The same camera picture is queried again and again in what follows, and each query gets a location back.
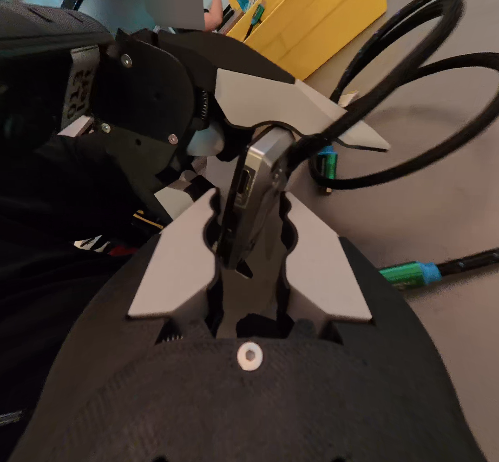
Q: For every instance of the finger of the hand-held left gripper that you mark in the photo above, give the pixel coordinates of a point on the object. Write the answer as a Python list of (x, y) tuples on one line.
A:
[(171, 200), (273, 99)]

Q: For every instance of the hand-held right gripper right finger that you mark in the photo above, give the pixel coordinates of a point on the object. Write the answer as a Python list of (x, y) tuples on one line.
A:
[(323, 274)]

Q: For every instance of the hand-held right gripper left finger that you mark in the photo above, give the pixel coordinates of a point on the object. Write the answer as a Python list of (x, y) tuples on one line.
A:
[(175, 274)]

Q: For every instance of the yellow plastic bin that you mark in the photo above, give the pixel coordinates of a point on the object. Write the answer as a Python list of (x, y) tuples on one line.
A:
[(312, 21)]

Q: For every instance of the person's black clothing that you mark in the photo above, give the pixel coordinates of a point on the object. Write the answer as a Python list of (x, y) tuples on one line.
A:
[(58, 294)]

